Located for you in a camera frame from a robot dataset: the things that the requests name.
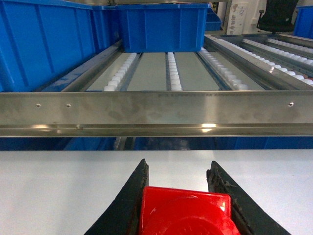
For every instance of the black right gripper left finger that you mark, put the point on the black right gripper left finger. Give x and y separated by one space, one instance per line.
123 214

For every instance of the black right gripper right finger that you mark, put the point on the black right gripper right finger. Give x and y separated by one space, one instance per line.
247 215

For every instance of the red toy building block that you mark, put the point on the red toy building block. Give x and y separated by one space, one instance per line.
169 211

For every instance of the white roller track left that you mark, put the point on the white roller track left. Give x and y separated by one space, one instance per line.
121 76

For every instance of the white roller track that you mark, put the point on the white roller track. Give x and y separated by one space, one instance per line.
121 76
223 76
173 73

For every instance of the white roller track right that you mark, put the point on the white roller track right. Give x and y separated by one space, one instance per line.
223 76

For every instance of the white roller track centre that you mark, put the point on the white roller track centre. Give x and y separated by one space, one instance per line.
173 73

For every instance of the large blue bin upper right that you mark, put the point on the large blue bin upper right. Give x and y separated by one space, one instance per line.
162 27

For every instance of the large blue bin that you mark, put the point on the large blue bin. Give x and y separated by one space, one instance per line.
41 40
162 27

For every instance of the large blue bin upper left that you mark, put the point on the large blue bin upper left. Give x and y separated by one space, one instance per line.
41 40

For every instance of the black office chair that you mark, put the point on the black office chair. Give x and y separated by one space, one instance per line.
277 17

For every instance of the stainless steel shelf rail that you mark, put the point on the stainless steel shelf rail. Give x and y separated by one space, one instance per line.
157 114

